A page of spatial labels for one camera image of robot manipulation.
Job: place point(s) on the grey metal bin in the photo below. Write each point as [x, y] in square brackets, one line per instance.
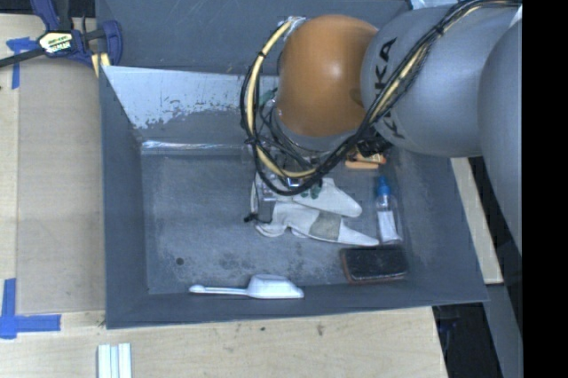
[199, 212]

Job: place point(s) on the white work glove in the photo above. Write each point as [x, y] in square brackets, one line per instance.
[341, 201]

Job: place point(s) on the white plastic scoop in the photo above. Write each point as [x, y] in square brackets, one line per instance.
[270, 287]

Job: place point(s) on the orange elongated object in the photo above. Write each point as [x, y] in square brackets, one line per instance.
[364, 165]

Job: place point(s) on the clear bottle with blue cap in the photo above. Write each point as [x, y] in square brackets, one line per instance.
[387, 221]

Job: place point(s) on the dark flat block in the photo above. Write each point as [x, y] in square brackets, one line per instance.
[375, 264]

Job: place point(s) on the pale wood board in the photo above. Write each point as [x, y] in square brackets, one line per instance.
[57, 190]

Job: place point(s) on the black cylinder on white bracket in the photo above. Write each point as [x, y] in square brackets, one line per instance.
[372, 147]

